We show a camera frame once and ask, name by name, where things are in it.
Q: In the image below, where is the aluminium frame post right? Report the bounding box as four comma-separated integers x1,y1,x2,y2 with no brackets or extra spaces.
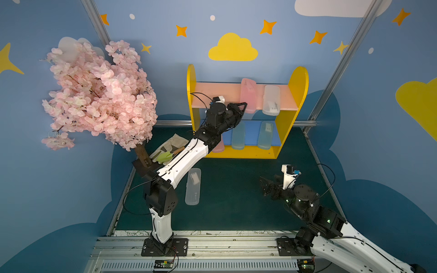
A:
308,0,384,126

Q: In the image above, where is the teal pencil case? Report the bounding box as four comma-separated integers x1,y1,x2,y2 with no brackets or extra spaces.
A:
231,121,246,150
257,121,274,150

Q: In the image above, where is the pink cherry blossom tree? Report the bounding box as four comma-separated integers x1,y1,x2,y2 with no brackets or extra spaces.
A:
42,40,158,151

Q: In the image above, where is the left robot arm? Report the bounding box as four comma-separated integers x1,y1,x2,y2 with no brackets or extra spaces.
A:
144,101,247,246

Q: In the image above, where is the aluminium frame post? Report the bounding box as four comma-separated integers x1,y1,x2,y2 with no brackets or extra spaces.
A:
81,0,110,47
308,0,384,126

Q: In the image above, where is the teal pencil case right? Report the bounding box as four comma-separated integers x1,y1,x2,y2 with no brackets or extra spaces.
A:
257,121,274,150

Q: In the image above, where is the beige cloth tool pouch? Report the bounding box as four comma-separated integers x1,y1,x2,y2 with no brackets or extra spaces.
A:
150,134,188,165

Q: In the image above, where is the green garden trowel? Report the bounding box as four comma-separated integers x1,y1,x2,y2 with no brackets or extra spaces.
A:
157,147,185,164

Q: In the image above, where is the pink pencil case top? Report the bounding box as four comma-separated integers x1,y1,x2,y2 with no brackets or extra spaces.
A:
240,78,257,114

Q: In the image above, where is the right controller board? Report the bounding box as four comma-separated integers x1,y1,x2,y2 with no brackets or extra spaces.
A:
297,259,315,273

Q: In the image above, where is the left controller board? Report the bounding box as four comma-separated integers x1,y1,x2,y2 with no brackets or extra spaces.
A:
153,260,175,271

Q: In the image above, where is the pink pencil case bottom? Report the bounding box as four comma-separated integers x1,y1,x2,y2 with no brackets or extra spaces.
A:
212,136,225,153

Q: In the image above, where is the yellow toy shelf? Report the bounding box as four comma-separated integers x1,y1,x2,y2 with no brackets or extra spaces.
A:
187,64,309,159

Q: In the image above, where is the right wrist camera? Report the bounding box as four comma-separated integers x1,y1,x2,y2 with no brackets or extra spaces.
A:
281,164,301,190

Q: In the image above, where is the pink pencil case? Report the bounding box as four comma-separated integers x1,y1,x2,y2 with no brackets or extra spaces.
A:
212,136,225,153
240,78,257,114

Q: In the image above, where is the clear pencil case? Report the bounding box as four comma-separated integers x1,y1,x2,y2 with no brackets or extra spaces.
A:
185,168,201,206
262,85,281,116

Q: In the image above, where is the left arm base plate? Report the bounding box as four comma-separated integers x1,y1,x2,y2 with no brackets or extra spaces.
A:
141,237,189,257

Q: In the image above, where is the aluminium frame post left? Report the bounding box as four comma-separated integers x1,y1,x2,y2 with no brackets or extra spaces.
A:
81,0,110,47

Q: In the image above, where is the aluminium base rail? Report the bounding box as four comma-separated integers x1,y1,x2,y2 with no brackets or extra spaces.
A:
83,230,381,273

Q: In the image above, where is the teal pencil case middle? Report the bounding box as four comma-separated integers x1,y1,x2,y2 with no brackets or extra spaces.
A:
231,121,246,150

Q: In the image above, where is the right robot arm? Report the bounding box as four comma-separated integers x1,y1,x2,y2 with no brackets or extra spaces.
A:
259,174,425,273

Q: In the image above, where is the controller board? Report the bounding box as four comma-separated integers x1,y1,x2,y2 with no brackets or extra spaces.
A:
153,260,175,271
297,259,315,273

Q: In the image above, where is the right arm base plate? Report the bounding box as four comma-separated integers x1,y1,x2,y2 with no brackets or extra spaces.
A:
276,236,313,257

